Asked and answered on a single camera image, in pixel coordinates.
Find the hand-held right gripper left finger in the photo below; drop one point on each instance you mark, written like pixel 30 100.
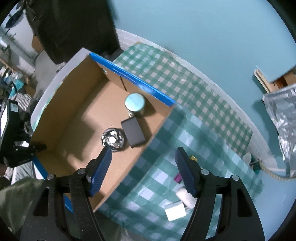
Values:
pixel 101 171

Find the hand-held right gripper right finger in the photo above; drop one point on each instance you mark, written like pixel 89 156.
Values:
pixel 186 171

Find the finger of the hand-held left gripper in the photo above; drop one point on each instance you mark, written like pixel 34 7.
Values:
pixel 32 148

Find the purple and gold metal bar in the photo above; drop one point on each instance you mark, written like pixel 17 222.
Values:
pixel 178 178

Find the white oval case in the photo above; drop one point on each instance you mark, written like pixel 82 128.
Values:
pixel 185 197

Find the black round lens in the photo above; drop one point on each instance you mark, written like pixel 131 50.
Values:
pixel 116 139

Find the white cube charger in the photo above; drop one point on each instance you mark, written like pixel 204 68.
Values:
pixel 175 212

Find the black rectangular box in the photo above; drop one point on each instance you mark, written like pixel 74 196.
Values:
pixel 133 132

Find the brown cardboard box blue rim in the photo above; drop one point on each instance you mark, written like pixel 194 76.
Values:
pixel 76 120

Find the green round tin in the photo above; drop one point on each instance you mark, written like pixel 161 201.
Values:
pixel 135 103

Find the large-check green plastic tablecloth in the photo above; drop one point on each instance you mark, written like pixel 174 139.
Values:
pixel 157 162

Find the black white striped cloth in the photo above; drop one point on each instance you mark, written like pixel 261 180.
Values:
pixel 23 102

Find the person's green jacket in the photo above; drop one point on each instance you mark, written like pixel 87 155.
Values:
pixel 16 197

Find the white round lid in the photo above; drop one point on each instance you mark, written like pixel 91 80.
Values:
pixel 248 158

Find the small green object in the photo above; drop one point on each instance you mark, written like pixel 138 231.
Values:
pixel 256 170

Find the brown cardboard carton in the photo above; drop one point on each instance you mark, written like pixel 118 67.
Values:
pixel 37 45

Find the small-check green cloth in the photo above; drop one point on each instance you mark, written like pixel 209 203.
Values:
pixel 185 76

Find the silver foil sheet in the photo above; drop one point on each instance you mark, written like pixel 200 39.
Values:
pixel 282 115

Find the black hanging cloth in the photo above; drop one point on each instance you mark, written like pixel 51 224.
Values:
pixel 76 27

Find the wooden frame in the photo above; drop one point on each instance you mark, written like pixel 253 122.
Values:
pixel 263 78

